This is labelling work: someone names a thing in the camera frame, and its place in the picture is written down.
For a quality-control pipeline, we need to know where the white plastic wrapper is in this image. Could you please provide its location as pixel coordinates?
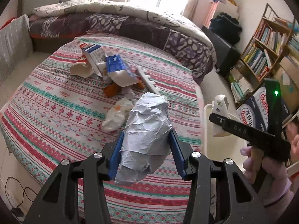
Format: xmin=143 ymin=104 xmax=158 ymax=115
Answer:
xmin=101 ymin=98 xmax=133 ymax=132

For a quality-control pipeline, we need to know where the white foam mat strip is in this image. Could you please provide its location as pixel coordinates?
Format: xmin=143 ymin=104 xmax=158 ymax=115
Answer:
xmin=137 ymin=67 xmax=160 ymax=95

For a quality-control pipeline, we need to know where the red instant noodle cup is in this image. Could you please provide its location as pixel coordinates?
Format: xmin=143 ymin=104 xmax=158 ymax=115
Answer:
xmin=70 ymin=43 xmax=93 ymax=78

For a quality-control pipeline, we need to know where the white plastic trash bin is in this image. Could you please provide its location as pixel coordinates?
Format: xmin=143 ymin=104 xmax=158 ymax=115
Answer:
xmin=203 ymin=94 xmax=244 ymax=160

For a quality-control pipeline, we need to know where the right hand pink glove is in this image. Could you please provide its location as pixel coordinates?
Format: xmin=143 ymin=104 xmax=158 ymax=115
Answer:
xmin=240 ymin=122 xmax=298 ymax=218

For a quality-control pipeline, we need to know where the blue white cardboard box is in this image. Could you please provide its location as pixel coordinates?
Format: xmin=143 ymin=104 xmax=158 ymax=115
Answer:
xmin=236 ymin=86 xmax=290 ymax=134

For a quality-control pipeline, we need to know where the striped patterned bedsheet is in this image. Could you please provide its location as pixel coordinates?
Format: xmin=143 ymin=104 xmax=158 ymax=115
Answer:
xmin=1 ymin=34 xmax=204 ymax=223

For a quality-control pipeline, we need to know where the black cabinet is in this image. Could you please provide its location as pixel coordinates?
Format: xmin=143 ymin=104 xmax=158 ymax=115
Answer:
xmin=202 ymin=26 xmax=241 ymax=77

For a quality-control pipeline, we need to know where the wooden bookshelf with books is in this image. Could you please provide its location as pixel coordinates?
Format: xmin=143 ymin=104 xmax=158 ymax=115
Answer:
xmin=226 ymin=4 xmax=298 ymax=107

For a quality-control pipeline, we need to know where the dark clothes pile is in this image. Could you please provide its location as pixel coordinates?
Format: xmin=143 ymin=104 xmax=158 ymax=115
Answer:
xmin=209 ymin=12 xmax=242 ymax=46

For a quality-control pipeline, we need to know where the purple patterned quilt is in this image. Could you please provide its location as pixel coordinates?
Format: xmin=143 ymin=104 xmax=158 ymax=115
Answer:
xmin=29 ymin=0 xmax=216 ymax=84

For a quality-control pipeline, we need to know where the grey fabric chair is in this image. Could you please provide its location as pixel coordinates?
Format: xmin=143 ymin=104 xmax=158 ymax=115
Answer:
xmin=0 ymin=15 xmax=33 ymax=83

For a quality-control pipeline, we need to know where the black cable on floor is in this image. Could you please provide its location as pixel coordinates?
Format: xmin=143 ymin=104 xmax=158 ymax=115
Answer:
xmin=4 ymin=176 xmax=39 ymax=217

